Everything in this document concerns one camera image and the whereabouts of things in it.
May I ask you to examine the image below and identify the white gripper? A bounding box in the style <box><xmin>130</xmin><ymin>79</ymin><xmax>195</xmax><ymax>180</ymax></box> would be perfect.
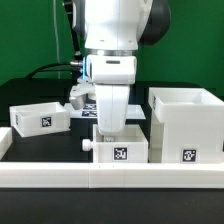
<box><xmin>95</xmin><ymin>84</ymin><xmax>130</xmax><ymax>136</ymax></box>

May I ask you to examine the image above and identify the white drawer box front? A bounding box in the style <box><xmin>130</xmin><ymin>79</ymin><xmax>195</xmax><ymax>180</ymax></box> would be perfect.
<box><xmin>82</xmin><ymin>124</ymin><xmax>148</xmax><ymax>163</ymax></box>

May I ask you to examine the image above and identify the white drawer box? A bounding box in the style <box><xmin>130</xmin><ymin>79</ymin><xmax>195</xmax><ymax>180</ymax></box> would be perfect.
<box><xmin>9</xmin><ymin>102</ymin><xmax>70</xmax><ymax>137</ymax></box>
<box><xmin>82</xmin><ymin>124</ymin><xmax>148</xmax><ymax>163</ymax></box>

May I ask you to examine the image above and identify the white drawer cabinet frame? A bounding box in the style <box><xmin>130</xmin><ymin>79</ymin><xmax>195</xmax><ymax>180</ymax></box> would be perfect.
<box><xmin>148</xmin><ymin>87</ymin><xmax>224</xmax><ymax>164</ymax></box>

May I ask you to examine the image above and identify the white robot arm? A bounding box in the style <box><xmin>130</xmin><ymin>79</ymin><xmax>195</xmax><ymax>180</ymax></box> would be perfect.
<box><xmin>72</xmin><ymin>0</ymin><xmax>171</xmax><ymax>136</ymax></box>

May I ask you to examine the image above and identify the white drawer box rear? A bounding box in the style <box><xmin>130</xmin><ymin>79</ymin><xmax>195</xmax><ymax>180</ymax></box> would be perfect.
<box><xmin>9</xmin><ymin>102</ymin><xmax>70</xmax><ymax>137</ymax></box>

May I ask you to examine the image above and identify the white marker sheet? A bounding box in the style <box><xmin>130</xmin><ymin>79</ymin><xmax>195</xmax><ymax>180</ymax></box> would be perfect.
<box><xmin>64</xmin><ymin>103</ymin><xmax>145</xmax><ymax>120</ymax></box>

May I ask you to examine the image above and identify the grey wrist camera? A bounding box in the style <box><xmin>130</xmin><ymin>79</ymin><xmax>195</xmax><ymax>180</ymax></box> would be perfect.
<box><xmin>69</xmin><ymin>80</ymin><xmax>96</xmax><ymax>110</ymax></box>

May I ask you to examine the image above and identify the black cable on table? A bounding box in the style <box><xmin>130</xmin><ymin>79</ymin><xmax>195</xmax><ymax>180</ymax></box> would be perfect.
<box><xmin>25</xmin><ymin>61</ymin><xmax>84</xmax><ymax>80</ymax></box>

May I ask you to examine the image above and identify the white obstacle fence wall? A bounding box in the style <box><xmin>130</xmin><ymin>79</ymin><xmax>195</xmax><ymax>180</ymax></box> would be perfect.
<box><xmin>0</xmin><ymin>126</ymin><xmax>224</xmax><ymax>190</ymax></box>

